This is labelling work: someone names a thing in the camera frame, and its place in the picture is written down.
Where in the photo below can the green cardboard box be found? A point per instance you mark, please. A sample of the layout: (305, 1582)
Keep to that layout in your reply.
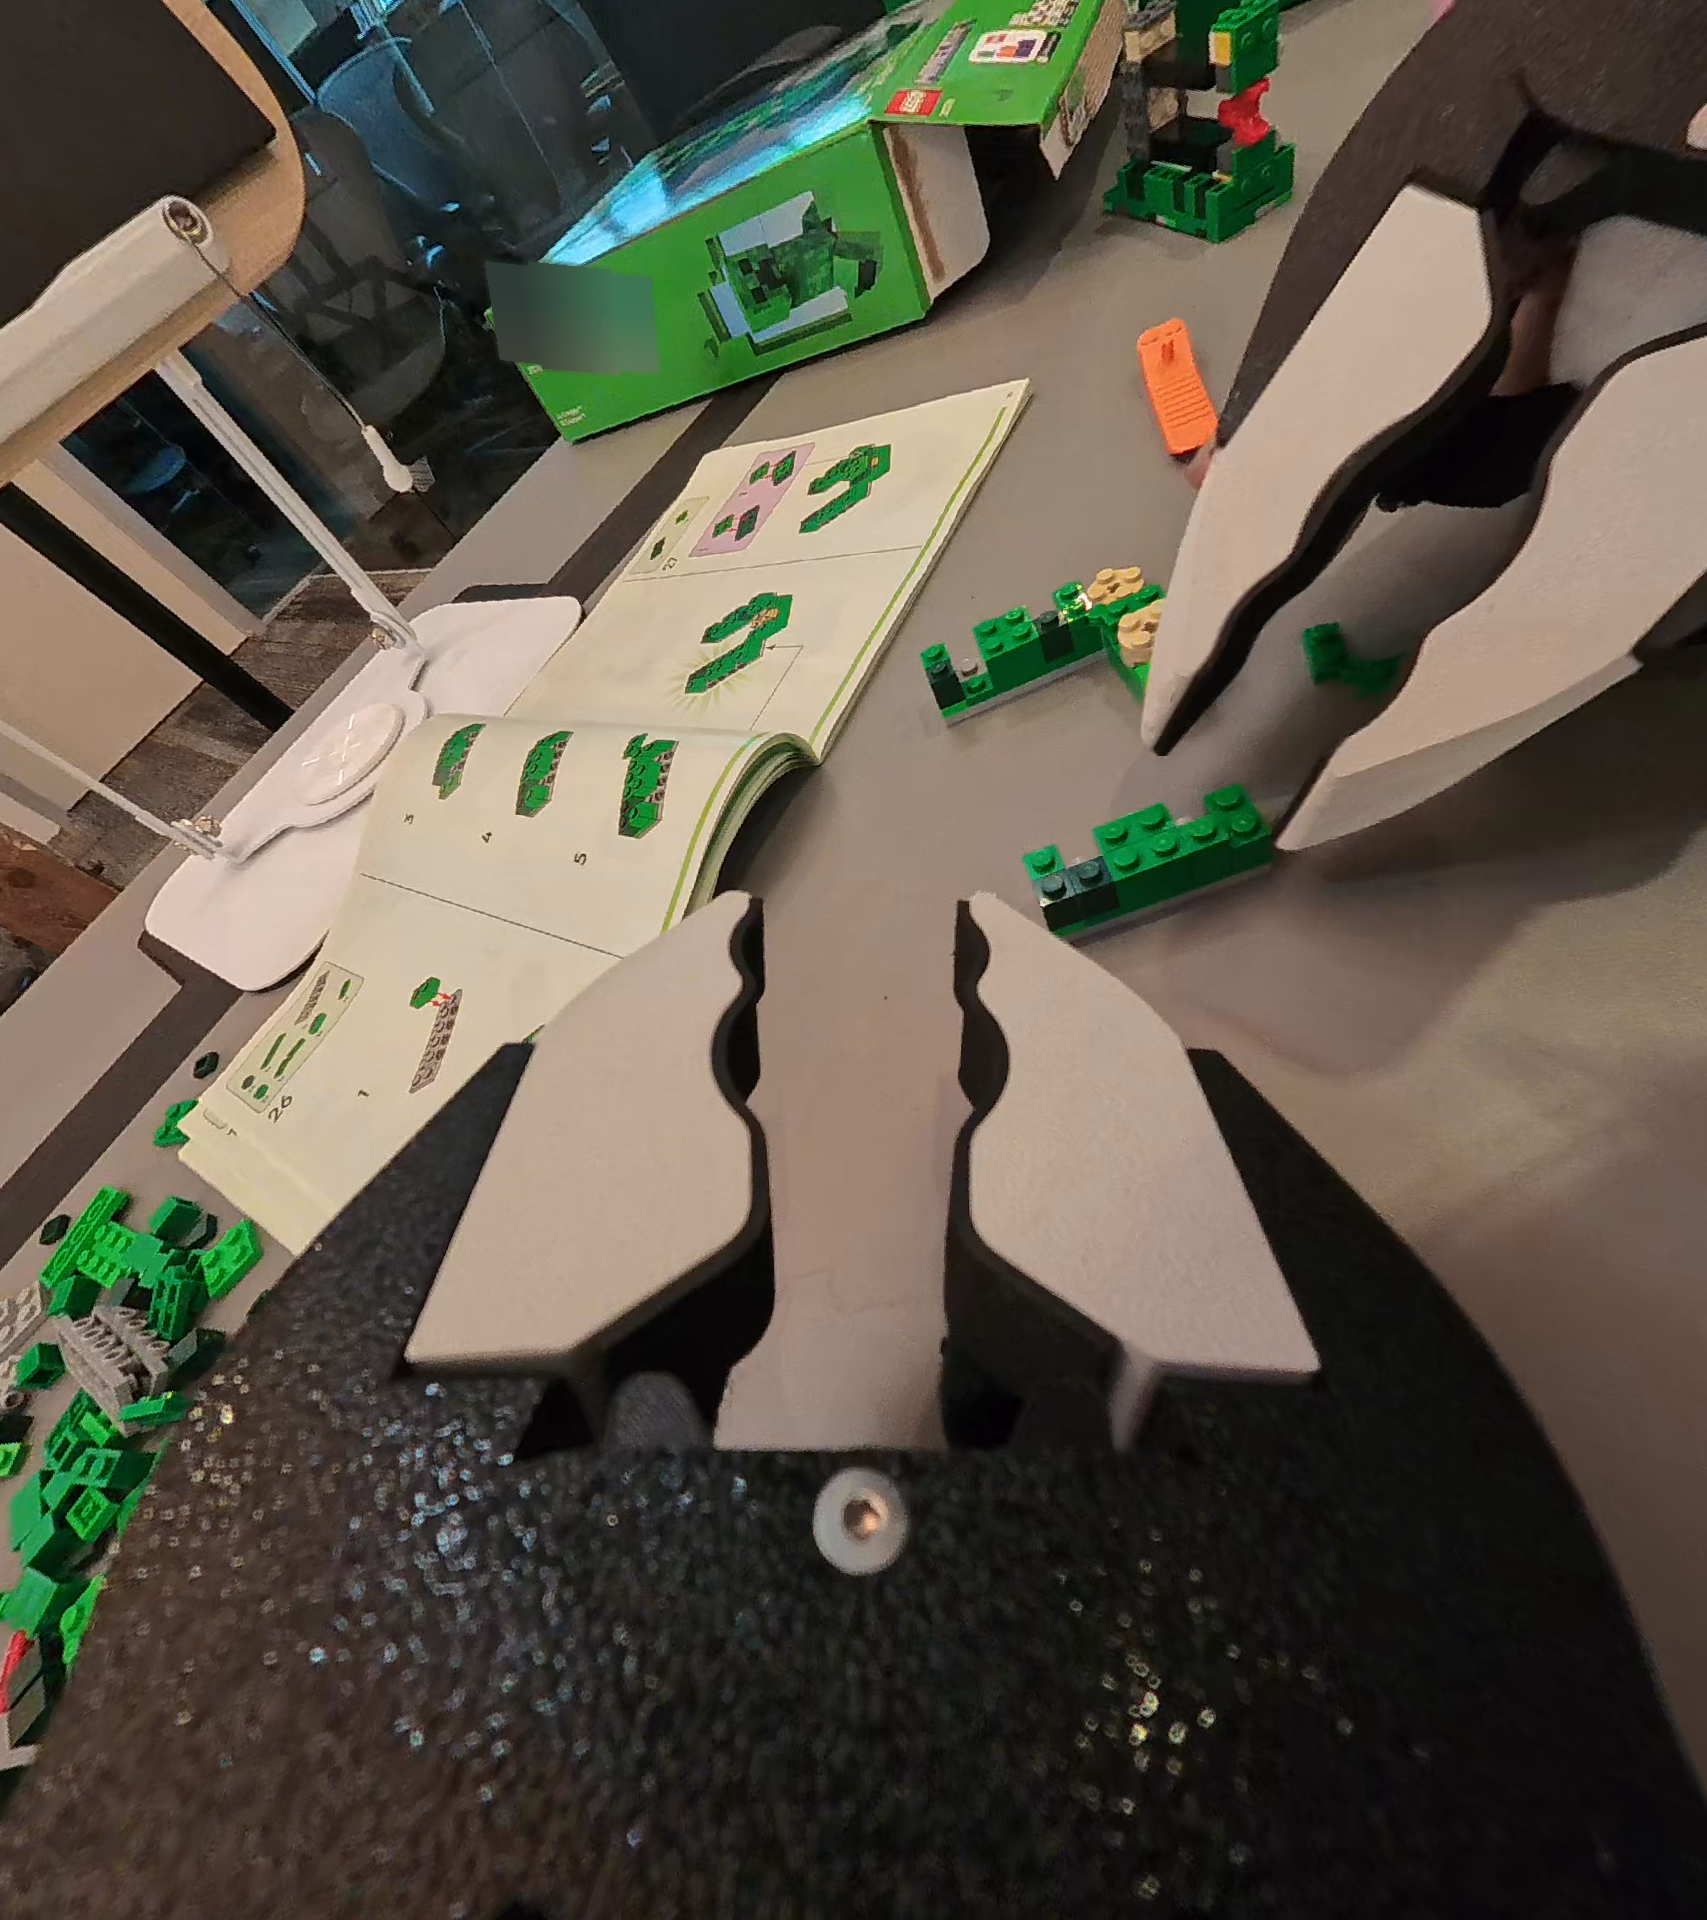
(795, 225)

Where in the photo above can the white stand base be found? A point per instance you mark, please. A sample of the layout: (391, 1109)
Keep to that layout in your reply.
(269, 884)

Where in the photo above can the person's right hand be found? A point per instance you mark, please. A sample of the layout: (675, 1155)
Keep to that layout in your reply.
(1539, 308)

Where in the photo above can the orange brick separator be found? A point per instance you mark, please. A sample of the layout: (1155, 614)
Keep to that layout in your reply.
(1177, 392)

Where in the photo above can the curved green brick assembly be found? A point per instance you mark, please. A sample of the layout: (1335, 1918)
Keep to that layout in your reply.
(1011, 645)

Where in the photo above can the straight green brick assembly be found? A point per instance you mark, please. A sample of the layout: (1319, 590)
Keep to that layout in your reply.
(1155, 855)

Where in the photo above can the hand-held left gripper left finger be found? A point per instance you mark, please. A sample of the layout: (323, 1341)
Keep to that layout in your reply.
(599, 1200)

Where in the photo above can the green brick figure model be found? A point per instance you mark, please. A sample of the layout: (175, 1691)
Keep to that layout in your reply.
(1191, 189)

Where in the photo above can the building instruction booklet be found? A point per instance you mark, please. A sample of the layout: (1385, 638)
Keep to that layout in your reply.
(795, 571)

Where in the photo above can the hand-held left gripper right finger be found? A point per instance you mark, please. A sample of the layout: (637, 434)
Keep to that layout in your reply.
(1125, 1214)

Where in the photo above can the small green brick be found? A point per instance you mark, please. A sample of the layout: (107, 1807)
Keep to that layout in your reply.
(1335, 648)

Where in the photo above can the black board wooden edge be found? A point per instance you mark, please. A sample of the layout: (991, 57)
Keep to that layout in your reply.
(43, 120)

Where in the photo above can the pile of loose bricks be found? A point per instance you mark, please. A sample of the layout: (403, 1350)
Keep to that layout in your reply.
(103, 1350)

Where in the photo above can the grey office chair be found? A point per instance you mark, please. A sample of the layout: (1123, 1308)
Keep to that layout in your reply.
(397, 104)

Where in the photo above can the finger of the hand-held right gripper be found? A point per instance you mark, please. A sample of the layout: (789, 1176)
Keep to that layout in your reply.
(1319, 434)
(1619, 525)

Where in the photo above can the white metal bar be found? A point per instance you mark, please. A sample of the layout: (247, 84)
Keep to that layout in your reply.
(43, 339)

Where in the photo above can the white stand pole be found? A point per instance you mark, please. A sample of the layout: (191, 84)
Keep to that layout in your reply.
(299, 510)
(43, 768)

